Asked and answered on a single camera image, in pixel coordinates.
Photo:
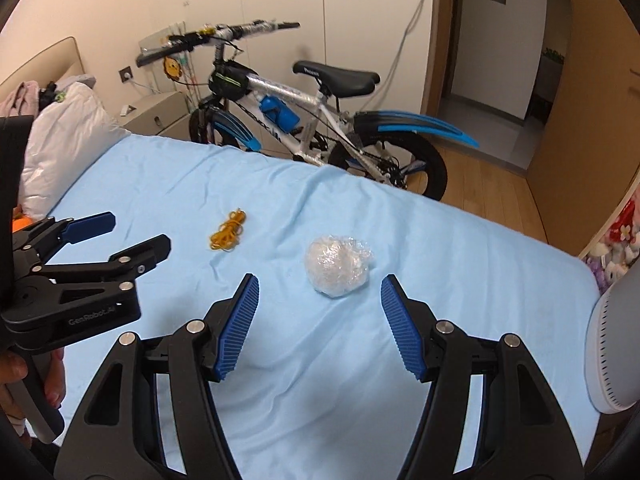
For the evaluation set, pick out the yellow cartoon animal hanger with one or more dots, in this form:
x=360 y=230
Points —
x=172 y=68

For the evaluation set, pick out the blue water bottle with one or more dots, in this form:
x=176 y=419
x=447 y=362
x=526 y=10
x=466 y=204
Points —
x=277 y=112

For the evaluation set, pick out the white fan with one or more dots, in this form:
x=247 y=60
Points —
x=617 y=350

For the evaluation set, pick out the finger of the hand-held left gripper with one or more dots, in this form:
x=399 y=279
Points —
x=90 y=225
x=145 y=255

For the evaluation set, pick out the orange object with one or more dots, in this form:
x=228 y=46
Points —
x=22 y=221

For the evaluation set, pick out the ball of clear plastic wrap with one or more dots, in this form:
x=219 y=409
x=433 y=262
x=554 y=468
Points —
x=337 y=265

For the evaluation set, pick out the white pillow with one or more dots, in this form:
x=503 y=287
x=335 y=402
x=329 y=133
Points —
x=65 y=145

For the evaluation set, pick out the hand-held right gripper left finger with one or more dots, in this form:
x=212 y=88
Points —
x=240 y=330

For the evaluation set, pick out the person's left hand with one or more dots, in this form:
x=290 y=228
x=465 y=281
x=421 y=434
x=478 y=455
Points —
x=11 y=372

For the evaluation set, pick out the beige nightstand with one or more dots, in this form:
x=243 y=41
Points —
x=155 y=115

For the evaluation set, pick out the pile of plush toys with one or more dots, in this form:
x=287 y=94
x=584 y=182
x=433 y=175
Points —
x=617 y=240

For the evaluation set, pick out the pink cloth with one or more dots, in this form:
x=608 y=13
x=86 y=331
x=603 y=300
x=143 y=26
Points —
x=20 y=97

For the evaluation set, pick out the black bicycle frame bag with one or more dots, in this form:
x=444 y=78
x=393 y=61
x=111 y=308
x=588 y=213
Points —
x=227 y=80

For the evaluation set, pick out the wall socket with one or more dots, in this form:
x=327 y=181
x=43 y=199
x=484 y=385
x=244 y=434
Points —
x=126 y=74

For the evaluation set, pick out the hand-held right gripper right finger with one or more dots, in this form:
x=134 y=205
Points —
x=402 y=330

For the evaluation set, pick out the bundle of yellow rubber bands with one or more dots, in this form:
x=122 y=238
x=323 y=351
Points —
x=227 y=232

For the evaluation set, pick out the wooden door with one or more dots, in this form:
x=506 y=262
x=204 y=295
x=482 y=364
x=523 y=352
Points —
x=590 y=110

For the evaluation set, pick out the white and blue bicycle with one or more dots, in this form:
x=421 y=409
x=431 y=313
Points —
x=320 y=110

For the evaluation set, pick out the blue bed sheet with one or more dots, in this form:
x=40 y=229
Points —
x=300 y=410

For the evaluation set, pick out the beige headboard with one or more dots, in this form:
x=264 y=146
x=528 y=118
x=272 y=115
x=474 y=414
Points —
x=45 y=67

